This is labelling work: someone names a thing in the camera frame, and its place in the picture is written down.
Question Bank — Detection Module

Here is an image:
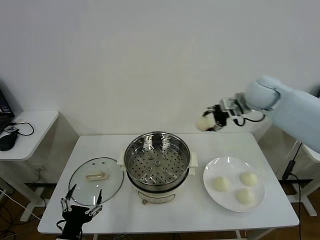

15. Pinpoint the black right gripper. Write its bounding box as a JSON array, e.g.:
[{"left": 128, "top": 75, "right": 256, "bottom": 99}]
[{"left": 205, "top": 105, "right": 237, "bottom": 132}]

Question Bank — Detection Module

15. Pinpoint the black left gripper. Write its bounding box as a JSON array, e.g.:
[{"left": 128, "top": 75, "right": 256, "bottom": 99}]
[{"left": 59, "top": 184, "right": 104, "bottom": 240}]

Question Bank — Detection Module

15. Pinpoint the white steamed baozi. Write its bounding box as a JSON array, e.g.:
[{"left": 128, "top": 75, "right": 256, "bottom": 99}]
[
  {"left": 196, "top": 115, "right": 218, "bottom": 132},
  {"left": 239, "top": 172, "right": 259, "bottom": 187},
  {"left": 236, "top": 188, "right": 256, "bottom": 205},
  {"left": 212, "top": 176, "right": 230, "bottom": 193}
]

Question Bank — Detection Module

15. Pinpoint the glass lid with cream handle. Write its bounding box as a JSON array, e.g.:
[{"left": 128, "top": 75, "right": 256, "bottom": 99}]
[{"left": 68, "top": 156, "right": 125, "bottom": 207}]

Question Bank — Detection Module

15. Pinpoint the black computer mouse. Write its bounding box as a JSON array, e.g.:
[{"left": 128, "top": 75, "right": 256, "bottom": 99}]
[{"left": 0, "top": 132, "right": 20, "bottom": 152}]

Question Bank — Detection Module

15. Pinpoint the perforated steel steamer basket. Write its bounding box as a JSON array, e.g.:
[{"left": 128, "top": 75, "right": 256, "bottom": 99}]
[{"left": 124, "top": 131, "right": 191, "bottom": 188}]

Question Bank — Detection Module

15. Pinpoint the black flat floor bar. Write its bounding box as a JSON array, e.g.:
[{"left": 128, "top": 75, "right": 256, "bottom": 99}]
[
  {"left": 279, "top": 178, "right": 314, "bottom": 186},
  {"left": 24, "top": 182, "right": 59, "bottom": 188}
]

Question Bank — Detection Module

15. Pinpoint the white round plate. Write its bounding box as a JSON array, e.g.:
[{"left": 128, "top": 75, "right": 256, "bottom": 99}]
[{"left": 202, "top": 156, "right": 266, "bottom": 213}]

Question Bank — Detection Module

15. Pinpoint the cream electric cooker base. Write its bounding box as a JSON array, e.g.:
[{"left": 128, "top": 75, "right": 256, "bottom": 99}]
[{"left": 117, "top": 151, "right": 199, "bottom": 205}]

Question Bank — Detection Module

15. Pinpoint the black open laptop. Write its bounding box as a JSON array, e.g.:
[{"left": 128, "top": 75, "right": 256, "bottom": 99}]
[{"left": 0, "top": 87, "right": 15, "bottom": 133}]

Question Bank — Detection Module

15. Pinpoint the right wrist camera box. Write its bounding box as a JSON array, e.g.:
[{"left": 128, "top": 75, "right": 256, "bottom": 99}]
[{"left": 219, "top": 96, "right": 245, "bottom": 118}]

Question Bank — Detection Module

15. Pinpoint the black cable with adapter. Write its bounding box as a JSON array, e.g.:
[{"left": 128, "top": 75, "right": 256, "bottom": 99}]
[{"left": 281, "top": 142, "right": 313, "bottom": 226}]

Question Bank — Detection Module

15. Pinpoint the thin black looped cable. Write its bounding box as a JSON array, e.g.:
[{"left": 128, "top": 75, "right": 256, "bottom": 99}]
[{"left": 11, "top": 121, "right": 35, "bottom": 137}]

